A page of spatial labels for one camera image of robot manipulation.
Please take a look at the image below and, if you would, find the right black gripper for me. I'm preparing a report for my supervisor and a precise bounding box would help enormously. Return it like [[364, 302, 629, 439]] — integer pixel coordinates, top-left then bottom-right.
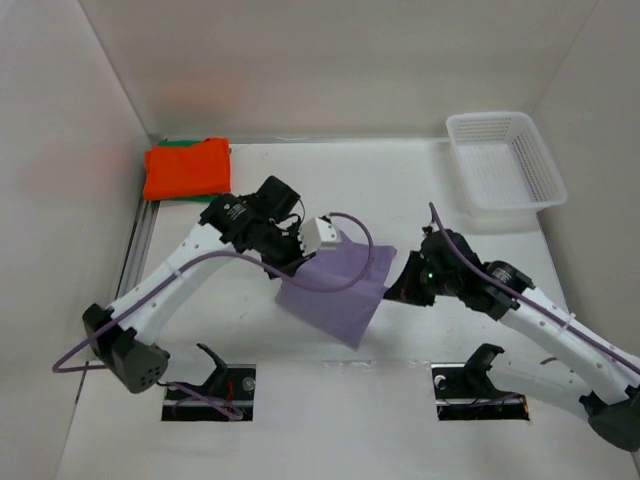
[[385, 250, 461, 306]]

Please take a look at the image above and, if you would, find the green t shirt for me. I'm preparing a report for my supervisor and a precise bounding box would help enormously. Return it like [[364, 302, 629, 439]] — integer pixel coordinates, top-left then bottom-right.
[[157, 138, 221, 204]]

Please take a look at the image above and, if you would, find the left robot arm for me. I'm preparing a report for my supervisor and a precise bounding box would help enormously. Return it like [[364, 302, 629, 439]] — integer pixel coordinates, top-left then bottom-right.
[[82, 176, 307, 399]]

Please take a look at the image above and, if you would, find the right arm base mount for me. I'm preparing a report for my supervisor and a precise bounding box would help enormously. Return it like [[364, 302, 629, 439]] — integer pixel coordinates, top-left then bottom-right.
[[431, 344, 530, 421]]

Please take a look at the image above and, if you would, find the lavender t shirt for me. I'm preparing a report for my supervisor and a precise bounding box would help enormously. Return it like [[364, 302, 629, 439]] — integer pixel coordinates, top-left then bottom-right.
[[275, 236, 397, 349]]

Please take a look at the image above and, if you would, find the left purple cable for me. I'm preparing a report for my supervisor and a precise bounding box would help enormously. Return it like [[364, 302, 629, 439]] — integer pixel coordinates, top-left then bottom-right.
[[51, 212, 376, 420]]

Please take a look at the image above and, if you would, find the white plastic laundry basket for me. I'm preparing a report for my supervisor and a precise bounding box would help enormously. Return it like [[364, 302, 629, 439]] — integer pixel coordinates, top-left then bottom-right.
[[446, 111, 568, 219]]

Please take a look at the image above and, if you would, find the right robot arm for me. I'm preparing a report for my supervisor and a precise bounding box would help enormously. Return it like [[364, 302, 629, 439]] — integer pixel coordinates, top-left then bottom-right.
[[384, 228, 639, 452]]

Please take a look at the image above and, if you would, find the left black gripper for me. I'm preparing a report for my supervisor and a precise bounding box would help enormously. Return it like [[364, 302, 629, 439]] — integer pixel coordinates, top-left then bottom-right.
[[251, 221, 316, 280]]

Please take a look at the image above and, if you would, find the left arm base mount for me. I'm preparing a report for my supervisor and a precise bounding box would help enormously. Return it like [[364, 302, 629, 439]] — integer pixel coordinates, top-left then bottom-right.
[[161, 364, 257, 423]]

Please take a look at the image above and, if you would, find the orange t shirt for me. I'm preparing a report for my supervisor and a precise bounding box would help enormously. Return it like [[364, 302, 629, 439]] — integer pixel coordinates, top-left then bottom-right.
[[142, 136, 235, 201]]

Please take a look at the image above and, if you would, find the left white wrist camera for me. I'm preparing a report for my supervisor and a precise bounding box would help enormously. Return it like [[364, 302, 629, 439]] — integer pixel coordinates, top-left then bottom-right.
[[297, 216, 342, 257]]

